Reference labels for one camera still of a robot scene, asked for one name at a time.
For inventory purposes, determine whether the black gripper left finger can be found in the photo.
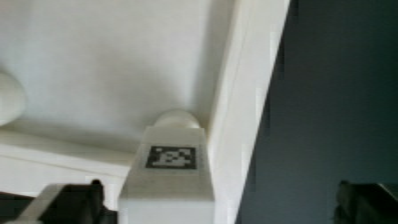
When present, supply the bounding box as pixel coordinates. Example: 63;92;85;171
15;179;117;224

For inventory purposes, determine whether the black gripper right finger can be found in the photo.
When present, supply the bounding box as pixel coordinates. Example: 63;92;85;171
332;181;398;224

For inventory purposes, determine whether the white leg with tag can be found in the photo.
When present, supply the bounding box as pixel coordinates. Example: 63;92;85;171
117;110;214;224

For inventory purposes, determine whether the white square tabletop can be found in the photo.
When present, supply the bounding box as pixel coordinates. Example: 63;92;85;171
0;0;291;224

